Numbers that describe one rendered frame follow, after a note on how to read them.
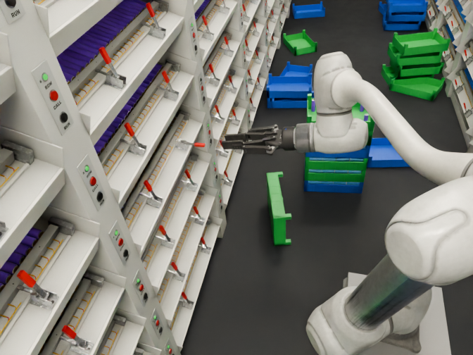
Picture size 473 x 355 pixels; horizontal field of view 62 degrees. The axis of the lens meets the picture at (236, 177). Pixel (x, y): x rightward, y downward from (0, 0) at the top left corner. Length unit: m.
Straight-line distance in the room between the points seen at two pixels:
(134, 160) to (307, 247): 1.09
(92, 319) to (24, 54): 0.59
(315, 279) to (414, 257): 1.16
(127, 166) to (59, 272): 0.31
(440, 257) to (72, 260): 0.66
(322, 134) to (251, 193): 1.03
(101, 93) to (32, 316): 0.46
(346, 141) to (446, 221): 0.57
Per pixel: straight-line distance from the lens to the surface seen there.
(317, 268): 1.82
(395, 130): 0.98
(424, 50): 3.01
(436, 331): 1.51
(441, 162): 0.90
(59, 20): 0.78
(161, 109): 1.19
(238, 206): 2.06
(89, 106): 0.89
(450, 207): 0.66
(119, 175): 0.99
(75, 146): 0.78
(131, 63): 1.03
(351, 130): 1.17
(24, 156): 0.75
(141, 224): 1.13
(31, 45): 0.70
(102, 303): 1.01
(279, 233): 1.82
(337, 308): 1.13
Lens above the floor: 1.50
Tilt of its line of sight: 42 degrees down
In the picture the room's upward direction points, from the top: 7 degrees counter-clockwise
